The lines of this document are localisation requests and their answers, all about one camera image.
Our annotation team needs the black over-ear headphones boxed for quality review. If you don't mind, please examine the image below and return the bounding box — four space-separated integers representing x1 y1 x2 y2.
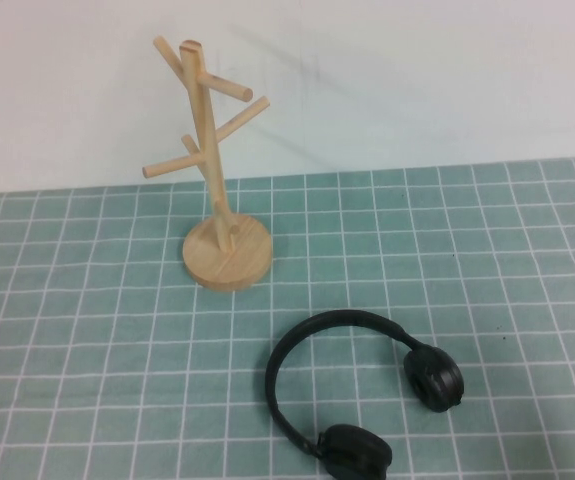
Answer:
264 308 466 480

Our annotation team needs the teal white-grid tablecloth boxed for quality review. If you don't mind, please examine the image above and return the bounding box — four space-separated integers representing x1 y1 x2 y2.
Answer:
0 155 575 480

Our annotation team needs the wooden branch headphone stand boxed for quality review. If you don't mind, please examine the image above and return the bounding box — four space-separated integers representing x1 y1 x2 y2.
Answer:
141 35 274 292

